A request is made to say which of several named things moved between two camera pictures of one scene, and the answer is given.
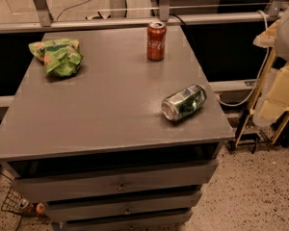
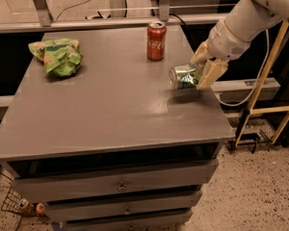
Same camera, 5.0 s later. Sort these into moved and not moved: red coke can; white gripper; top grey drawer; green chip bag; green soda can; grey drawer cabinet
Moved: white gripper; green soda can
Not moved: top grey drawer; red coke can; green chip bag; grey drawer cabinet
